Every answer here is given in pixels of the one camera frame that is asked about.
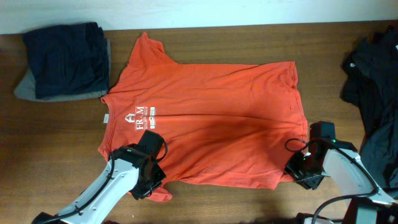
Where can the orange red printed t-shirt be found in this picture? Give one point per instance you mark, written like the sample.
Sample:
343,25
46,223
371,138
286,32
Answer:
224,124

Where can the pile of dark clothes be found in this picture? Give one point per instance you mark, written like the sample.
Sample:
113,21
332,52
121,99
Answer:
371,86

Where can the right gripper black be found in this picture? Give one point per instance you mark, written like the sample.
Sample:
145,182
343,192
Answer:
291,168

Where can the grey garment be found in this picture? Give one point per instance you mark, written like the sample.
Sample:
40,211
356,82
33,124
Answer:
28,90

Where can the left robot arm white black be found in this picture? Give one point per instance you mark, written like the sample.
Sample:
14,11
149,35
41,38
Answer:
133,168

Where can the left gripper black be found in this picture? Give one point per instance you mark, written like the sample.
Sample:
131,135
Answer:
140,191

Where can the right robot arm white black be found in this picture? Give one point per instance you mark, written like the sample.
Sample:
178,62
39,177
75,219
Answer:
340,161

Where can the navy blue garment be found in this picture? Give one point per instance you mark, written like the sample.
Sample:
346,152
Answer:
88,31

